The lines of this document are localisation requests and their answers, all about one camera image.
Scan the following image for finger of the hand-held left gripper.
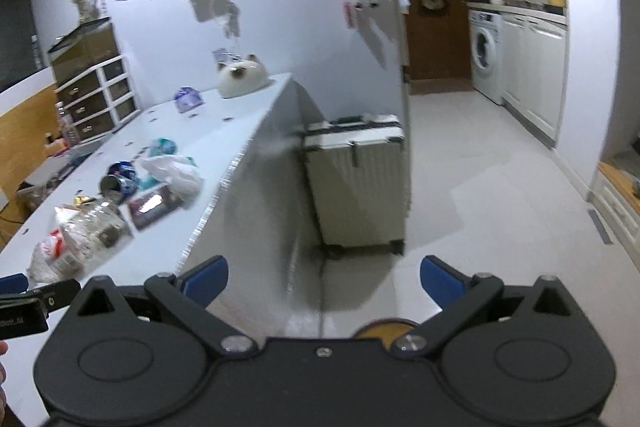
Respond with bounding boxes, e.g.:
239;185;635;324
0;273;82;314

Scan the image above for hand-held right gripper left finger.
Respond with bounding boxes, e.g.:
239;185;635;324
74;255;258;355

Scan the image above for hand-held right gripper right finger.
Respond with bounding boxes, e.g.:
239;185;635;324
391;255;573;354

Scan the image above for crushed clear plastic bottle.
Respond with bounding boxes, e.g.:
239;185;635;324
27;199;135;289

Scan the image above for crushed blue soda can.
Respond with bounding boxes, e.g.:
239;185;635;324
99;161;140;206

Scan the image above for crushed teal label bottle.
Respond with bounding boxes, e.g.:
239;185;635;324
146;137;181;158

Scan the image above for person's left hand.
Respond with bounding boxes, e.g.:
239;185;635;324
0;340;10;413

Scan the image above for round yellow object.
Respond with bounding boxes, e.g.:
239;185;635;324
352;318;422;341

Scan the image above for maroon snack packet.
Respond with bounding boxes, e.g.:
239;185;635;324
126;186;185;231

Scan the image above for white plastic bag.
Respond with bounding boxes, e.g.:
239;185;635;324
136;153;205;208

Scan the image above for cream hard-shell suitcase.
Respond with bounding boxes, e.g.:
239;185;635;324
299;113;407;259

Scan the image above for clear water bottle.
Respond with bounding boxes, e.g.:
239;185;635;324
55;102;82;144

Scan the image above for purple tissue packet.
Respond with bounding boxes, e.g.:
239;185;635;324
173;86;204;114

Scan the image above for wooden low cabinet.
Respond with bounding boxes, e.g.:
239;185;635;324
591;159;640;250

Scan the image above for white cat plush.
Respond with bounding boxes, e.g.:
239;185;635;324
215;53;269;99

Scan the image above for brown and white drawer cabinet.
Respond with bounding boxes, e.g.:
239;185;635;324
47;18;142;144

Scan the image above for white kitchen cabinets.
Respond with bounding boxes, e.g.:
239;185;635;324
501;13;569;144

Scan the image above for white washing machine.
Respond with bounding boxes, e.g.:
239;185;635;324
468;9;504;106

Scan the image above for black wall panel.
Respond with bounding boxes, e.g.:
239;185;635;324
0;0;40;82

